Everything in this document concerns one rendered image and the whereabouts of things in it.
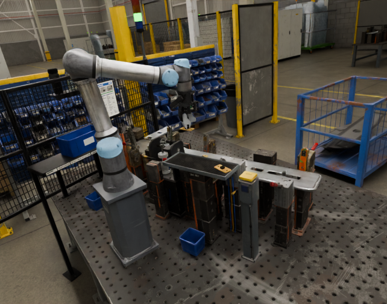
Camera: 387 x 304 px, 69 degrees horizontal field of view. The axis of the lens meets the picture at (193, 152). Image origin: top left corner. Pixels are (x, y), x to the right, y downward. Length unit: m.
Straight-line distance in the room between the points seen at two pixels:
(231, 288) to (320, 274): 0.40
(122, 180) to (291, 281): 0.89
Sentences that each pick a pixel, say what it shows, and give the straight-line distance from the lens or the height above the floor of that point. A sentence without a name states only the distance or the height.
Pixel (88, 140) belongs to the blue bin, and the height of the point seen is 1.10.
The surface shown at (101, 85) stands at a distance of 2.47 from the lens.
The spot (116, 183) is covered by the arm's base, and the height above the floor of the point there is 1.15.
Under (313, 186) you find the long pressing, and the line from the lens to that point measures 1.51.
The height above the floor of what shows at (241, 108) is 0.47.
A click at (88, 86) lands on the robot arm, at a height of 1.58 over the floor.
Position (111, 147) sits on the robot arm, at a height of 1.32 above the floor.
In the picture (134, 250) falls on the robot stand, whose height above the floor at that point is 0.76.
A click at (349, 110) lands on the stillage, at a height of 0.48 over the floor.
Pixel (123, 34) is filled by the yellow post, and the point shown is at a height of 1.78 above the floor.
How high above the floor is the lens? 1.77
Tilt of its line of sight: 24 degrees down
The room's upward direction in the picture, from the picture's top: 7 degrees counter-clockwise
